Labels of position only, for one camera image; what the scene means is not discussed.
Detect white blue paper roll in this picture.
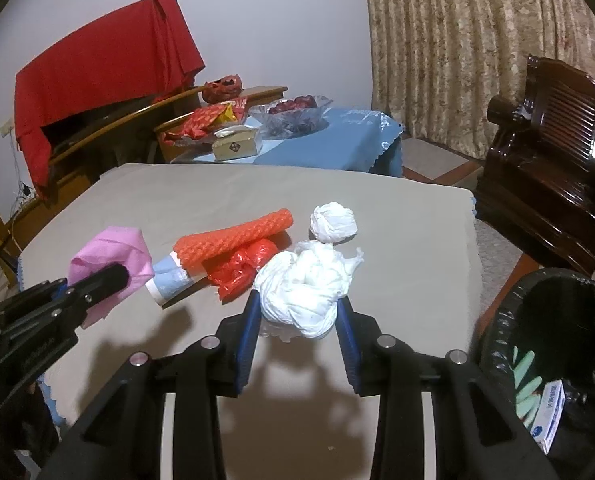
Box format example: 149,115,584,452
144,252,205,307

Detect orange yellow snack packet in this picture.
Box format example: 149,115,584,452
214,97,250,123

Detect red patterned snack packet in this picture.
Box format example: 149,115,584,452
184,106,228,133

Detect bunch of red apples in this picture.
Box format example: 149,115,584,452
267,95,318,113

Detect golden tissue box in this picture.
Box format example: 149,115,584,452
211,126,264,162

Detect white blue printed box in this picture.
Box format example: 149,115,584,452
530,380,565,453

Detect green rubber glove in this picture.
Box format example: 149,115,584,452
510,347,543,428

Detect pink cloth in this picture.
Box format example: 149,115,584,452
67,226,155,330

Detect red bag with handles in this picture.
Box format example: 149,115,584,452
201,74,243,105

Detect tangled power cables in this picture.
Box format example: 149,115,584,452
7,135,39,211

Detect black television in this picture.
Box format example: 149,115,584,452
40,95,163,161

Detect wooden tv cabinet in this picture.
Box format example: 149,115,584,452
0,85,288,281

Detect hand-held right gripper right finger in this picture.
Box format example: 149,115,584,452
335,300,561,480

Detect red plastic bag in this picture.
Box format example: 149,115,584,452
204,238,280,303

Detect blue tablecloth side table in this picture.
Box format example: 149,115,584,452
170,105,404,178

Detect orange foam net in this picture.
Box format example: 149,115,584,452
173,208,295,273

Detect beige patterned curtain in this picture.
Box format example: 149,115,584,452
360,0,595,161

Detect white paper ball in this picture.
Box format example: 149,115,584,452
310,202,358,243

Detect large white tissue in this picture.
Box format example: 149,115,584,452
252,240,365,343

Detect red cloth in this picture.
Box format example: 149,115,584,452
14,0,206,188

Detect glass fruit bowl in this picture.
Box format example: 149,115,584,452
250,94,334,137

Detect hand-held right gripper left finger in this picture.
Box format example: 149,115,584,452
37,290,263,480

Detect black bag lined trash bin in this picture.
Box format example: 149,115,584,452
477,267,595,480

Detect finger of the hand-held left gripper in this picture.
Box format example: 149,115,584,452
0,280,75,321
0,263,131,346

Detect dark wooden slatted armchair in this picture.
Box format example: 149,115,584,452
475,56,595,286

